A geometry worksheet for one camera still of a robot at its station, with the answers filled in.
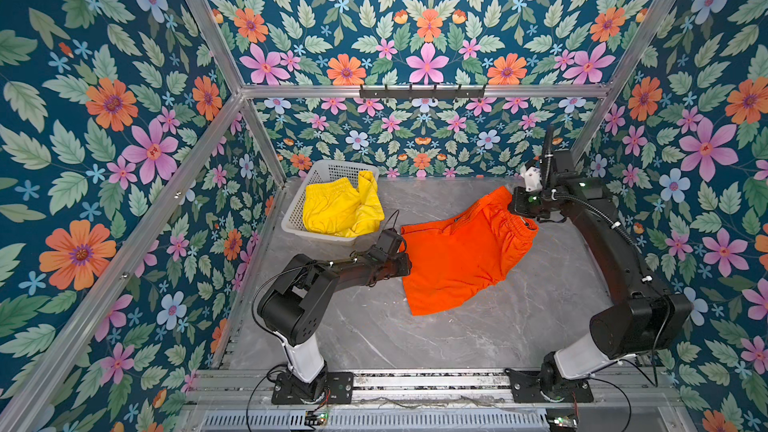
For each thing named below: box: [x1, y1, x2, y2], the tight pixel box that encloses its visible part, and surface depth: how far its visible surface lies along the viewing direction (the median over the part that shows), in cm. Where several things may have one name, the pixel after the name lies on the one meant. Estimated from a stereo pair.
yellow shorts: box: [302, 170, 385, 238], surface depth 106 cm
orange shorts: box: [400, 186, 538, 315], surface depth 92 cm
